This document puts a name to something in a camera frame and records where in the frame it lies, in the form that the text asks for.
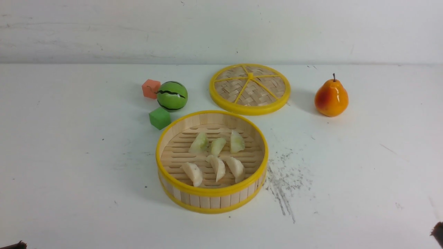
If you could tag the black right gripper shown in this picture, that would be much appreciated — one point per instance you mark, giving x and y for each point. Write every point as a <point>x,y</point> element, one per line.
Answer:
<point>437,233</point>

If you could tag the white dumpling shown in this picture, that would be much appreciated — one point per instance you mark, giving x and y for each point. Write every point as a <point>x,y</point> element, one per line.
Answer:
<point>236,167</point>
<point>194,173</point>
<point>218,166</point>

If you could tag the greenish dumpling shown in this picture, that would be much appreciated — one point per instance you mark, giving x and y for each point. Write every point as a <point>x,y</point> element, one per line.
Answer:
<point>217,146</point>
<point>200,144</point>
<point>237,142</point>

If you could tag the woven bamboo steamer lid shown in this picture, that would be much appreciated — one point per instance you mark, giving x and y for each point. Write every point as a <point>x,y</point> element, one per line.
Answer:
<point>249,89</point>

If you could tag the bamboo steamer tray yellow rim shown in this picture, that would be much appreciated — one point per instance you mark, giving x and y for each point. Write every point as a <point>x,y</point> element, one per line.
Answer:
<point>211,197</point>

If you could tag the orange yellow toy pear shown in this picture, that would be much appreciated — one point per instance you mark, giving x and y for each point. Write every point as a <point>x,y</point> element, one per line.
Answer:
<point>331,99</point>

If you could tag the green striped watermelon ball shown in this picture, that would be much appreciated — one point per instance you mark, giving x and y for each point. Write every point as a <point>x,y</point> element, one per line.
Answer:
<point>172,96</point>

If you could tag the green foam cube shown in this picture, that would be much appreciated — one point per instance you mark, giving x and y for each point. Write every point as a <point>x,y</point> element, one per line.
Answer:
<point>160,118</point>

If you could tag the orange foam cube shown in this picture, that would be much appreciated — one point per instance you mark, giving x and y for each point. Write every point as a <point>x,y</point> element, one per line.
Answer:
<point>150,88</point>

